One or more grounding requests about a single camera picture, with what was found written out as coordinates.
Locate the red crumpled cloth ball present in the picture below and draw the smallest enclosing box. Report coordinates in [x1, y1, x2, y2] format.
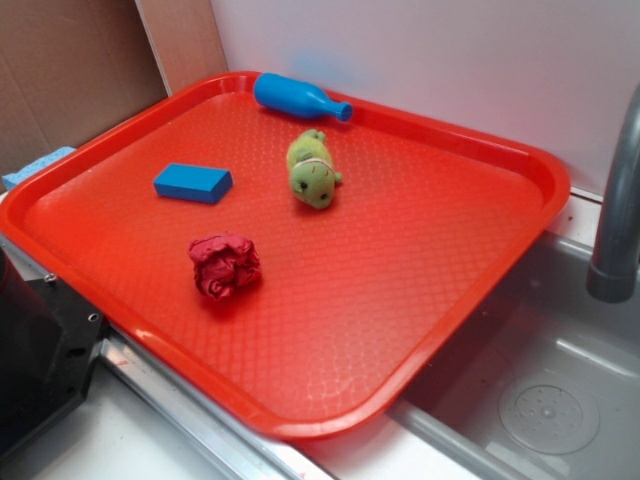
[188, 233, 262, 301]

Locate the red plastic tray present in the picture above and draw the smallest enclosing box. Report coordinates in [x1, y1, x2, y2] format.
[1, 72, 570, 440]

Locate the grey toy sink basin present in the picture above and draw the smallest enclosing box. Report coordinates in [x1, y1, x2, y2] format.
[299, 230, 640, 480]

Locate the brown cardboard panel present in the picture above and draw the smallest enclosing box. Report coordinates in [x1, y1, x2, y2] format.
[1, 1, 166, 174]

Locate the blue rectangular block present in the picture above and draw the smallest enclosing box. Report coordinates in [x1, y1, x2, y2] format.
[153, 163, 234, 204]

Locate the blue plastic bottle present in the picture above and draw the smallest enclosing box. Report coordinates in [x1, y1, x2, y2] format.
[253, 73, 354, 122]

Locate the grey faucet spout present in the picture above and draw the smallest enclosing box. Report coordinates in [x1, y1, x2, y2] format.
[587, 91, 639, 303]

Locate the green plush animal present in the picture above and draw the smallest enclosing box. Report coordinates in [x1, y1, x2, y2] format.
[286, 129, 343, 210]

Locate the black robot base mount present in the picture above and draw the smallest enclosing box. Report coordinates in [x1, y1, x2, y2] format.
[1, 253, 106, 462]

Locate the light blue sponge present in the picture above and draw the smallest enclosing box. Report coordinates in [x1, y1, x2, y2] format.
[2, 146, 75, 191]

